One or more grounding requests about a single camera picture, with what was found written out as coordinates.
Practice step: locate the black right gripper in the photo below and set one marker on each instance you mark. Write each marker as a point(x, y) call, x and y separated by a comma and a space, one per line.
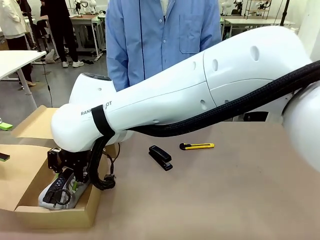
point(73, 161)

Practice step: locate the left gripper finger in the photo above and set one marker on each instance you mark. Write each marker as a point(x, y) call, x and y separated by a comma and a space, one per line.
point(5, 157)
point(6, 126)

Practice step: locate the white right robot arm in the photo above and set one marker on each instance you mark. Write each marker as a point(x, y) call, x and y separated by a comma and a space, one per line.
point(175, 95)

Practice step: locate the white table with white legs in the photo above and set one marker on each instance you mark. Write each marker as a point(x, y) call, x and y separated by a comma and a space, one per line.
point(17, 60)

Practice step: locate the white bag on floor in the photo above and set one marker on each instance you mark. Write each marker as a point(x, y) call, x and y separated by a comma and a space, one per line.
point(50, 56)

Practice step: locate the small black stapler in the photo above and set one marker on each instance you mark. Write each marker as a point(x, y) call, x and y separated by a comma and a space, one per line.
point(160, 156)

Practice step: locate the person in white jacket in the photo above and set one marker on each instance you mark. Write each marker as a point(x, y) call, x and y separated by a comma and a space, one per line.
point(12, 22)

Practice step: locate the person in black clothes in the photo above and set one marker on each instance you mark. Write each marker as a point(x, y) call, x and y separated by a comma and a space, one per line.
point(62, 30)

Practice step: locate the yellow utility knife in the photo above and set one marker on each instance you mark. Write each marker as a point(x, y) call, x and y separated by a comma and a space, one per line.
point(197, 146)

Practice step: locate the wood top desk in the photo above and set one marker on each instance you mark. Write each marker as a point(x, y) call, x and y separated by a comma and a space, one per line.
point(82, 18)

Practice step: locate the person in blue shirt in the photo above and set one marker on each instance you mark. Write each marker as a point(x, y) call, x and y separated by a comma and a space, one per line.
point(150, 37)

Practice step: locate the black braided right arm sleeve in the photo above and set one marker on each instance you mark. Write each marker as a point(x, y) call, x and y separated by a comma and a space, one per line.
point(225, 110)

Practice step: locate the long white background table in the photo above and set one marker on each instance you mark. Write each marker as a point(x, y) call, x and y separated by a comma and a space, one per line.
point(250, 22)

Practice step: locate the metal shelf rack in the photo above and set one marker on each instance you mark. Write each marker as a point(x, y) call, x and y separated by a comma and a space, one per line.
point(260, 7)

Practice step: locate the black tripod pole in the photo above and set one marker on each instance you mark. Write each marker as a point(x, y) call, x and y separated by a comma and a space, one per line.
point(285, 12)

